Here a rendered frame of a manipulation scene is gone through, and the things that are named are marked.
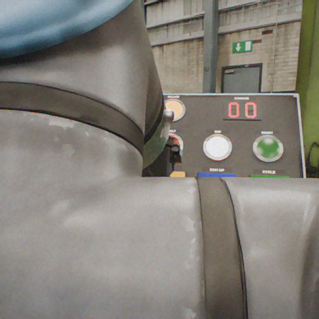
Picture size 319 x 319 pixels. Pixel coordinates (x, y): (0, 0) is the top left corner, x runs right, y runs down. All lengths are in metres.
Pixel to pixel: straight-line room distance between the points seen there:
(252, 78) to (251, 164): 6.66
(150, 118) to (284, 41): 6.90
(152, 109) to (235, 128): 0.43
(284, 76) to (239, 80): 1.08
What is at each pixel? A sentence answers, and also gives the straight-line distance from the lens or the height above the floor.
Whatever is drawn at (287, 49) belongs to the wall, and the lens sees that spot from 7.00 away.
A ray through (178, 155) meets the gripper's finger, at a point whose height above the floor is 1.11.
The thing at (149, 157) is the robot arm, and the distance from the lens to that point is 0.22.
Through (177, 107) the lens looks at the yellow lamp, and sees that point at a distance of 0.61.
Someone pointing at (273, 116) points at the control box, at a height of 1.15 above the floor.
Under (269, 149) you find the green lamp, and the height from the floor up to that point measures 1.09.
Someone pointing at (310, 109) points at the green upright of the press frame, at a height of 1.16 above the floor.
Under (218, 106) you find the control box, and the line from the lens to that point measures 0.62.
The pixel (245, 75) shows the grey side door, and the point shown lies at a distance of 7.28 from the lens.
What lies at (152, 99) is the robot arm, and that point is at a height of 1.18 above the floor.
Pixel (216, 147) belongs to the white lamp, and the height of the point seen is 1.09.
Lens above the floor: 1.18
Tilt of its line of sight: 11 degrees down
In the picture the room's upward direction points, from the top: straight up
